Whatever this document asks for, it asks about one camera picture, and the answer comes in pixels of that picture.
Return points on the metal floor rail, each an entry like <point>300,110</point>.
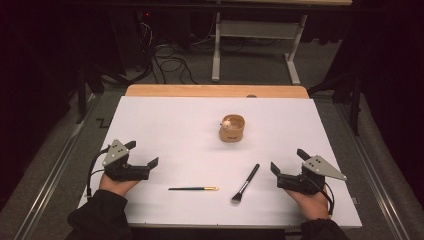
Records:
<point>50,180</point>
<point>376,173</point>

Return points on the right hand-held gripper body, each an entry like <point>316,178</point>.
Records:
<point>318,166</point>

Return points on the white metal desk frame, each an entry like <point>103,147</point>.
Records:
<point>256,29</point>

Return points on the black makeup brush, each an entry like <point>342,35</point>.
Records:
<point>248,180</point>

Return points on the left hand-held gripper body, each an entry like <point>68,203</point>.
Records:
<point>115,154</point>

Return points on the person's left hand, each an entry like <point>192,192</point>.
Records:
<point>116,186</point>

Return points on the dark equipment with red light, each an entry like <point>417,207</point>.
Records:
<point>136,36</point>

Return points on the wooden table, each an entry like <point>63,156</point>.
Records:
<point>200,91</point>

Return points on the tan holder cup with figurine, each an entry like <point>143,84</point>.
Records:
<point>231,133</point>

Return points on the person's right hand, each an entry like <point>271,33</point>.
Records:
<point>310,203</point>

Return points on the thin black gold-tipped brush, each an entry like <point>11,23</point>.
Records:
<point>190,188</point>

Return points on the dark metal stand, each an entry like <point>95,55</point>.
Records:
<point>355,106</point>
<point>81,96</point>

